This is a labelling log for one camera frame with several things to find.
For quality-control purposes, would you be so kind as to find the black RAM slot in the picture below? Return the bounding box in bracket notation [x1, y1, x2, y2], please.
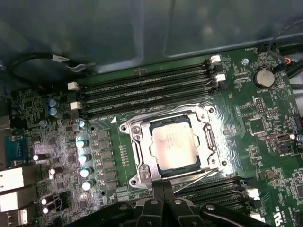
[179, 185, 261, 206]
[71, 82, 225, 120]
[67, 54, 222, 92]
[70, 73, 227, 111]
[68, 63, 224, 101]
[201, 197, 261, 213]
[174, 176, 248, 197]

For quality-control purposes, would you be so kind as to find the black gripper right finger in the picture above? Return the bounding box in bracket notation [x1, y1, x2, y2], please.
[165, 180, 270, 227]

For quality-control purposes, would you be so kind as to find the black PC case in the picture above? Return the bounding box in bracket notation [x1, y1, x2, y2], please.
[0, 0, 303, 100]

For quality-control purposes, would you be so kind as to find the black cable with white tag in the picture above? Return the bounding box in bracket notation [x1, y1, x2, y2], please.
[11, 52, 97, 84]

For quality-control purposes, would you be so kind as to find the metal socket cover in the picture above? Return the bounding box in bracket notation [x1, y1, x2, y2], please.
[131, 107, 224, 187]

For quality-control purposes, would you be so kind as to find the thin black fan wire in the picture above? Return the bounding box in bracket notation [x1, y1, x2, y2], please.
[267, 18, 303, 56]

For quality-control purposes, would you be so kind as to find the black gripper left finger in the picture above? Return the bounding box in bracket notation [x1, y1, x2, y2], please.
[89, 180, 166, 227]

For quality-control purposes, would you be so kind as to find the thin wire locking lever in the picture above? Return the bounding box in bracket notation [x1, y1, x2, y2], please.
[169, 166, 222, 189]
[124, 104, 216, 126]

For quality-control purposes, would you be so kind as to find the thick black cable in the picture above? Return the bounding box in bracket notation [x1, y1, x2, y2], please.
[287, 59, 303, 80]

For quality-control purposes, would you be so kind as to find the black CPU socket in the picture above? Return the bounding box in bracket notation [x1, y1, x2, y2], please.
[119, 104, 229, 190]

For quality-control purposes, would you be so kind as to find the green motherboard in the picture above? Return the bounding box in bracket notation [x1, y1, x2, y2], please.
[0, 44, 303, 227]

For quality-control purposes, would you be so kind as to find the silver CPU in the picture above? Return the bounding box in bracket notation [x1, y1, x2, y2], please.
[149, 118, 202, 175]

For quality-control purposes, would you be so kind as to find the round coin battery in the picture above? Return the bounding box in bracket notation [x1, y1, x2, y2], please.
[252, 67, 275, 89]

